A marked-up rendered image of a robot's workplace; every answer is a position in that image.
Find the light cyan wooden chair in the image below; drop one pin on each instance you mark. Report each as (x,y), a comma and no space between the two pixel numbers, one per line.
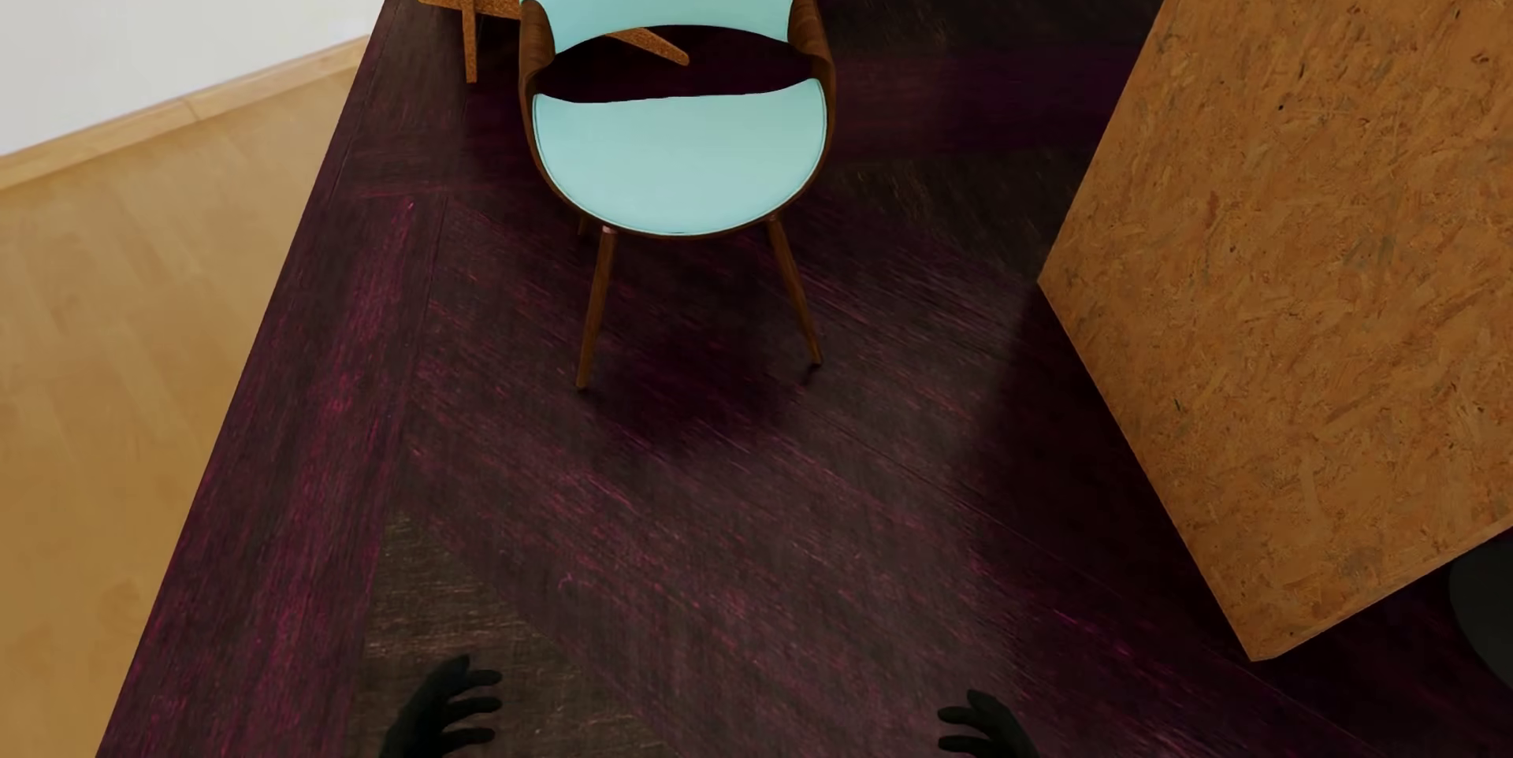
(679,158)

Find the large particle board panel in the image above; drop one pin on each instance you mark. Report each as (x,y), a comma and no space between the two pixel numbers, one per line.
(1312,262)

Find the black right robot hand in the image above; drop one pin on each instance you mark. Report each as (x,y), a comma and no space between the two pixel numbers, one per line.
(991,725)

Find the dark round object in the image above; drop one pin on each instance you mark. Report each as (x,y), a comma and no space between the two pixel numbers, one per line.
(1485,607)

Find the dark purple woven rug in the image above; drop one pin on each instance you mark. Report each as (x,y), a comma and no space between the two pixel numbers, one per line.
(733,498)

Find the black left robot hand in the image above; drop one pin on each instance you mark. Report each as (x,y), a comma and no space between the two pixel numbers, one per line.
(437,713)

